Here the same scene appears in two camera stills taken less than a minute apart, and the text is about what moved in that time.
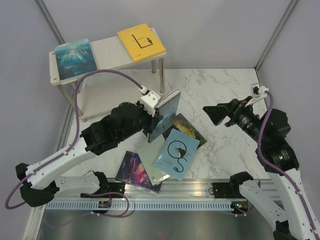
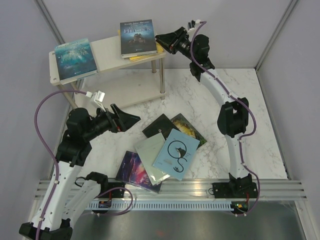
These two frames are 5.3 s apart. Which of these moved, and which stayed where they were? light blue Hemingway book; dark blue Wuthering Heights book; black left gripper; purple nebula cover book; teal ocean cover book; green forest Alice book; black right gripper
Moved: dark blue Wuthering Heights book; black right gripper; black left gripper
Stayed: green forest Alice book; light blue Hemingway book; purple nebula cover book; teal ocean cover book
